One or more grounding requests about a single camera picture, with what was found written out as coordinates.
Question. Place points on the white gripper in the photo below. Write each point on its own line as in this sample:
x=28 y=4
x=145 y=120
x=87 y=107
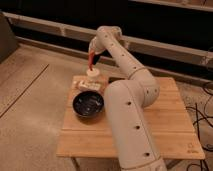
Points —
x=96 y=46

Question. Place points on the black bowl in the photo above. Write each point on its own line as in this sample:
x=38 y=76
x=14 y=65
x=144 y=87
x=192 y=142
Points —
x=88 y=104

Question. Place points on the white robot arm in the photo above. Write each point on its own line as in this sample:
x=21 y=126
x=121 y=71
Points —
x=125 y=101

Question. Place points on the white ceramic cup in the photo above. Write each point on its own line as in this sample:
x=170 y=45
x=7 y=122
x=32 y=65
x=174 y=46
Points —
x=93 y=74

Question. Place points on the wooden table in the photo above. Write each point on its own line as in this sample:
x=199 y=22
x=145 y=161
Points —
x=167 y=119

